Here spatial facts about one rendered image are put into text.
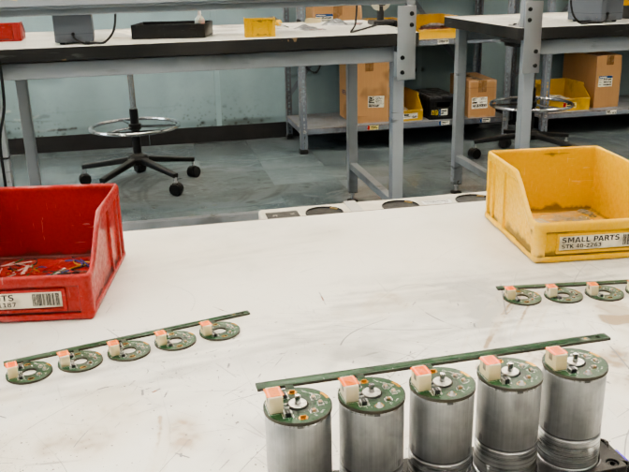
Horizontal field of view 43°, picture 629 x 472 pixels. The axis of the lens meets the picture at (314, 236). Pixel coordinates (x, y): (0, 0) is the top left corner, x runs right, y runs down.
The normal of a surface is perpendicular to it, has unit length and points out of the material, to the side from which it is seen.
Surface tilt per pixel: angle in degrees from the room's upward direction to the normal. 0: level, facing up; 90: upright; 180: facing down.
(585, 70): 91
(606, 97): 90
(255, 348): 0
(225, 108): 90
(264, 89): 90
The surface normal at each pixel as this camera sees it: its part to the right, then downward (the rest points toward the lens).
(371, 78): 0.22, 0.33
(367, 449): -0.23, 0.32
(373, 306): -0.02, -0.95
